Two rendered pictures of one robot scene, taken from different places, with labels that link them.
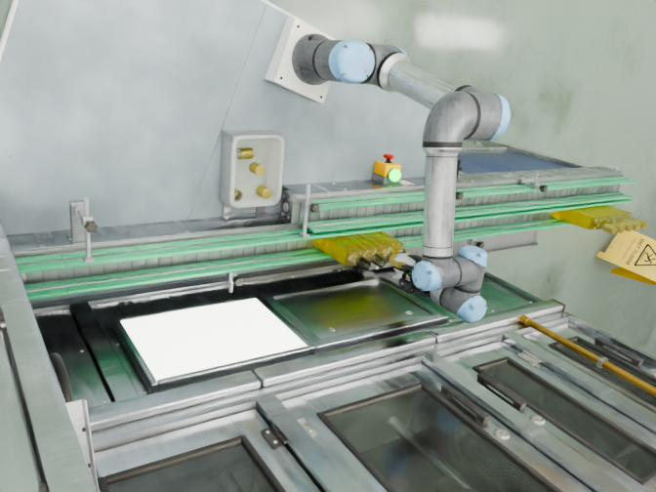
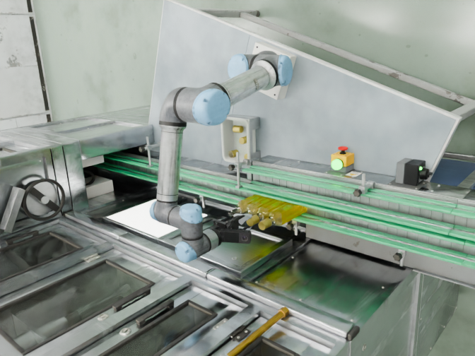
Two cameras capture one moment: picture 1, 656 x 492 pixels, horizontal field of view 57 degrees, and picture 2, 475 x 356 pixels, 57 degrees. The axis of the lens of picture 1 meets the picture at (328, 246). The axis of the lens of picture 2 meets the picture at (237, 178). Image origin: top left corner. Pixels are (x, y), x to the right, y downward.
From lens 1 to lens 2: 2.19 m
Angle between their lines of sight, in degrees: 71
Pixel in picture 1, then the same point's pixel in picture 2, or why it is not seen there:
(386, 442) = (86, 281)
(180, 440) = (76, 237)
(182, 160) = (215, 128)
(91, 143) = not seen: hidden behind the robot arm
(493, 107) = (188, 98)
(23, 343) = not seen: outside the picture
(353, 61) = (233, 68)
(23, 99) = (161, 92)
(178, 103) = not seen: hidden behind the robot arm
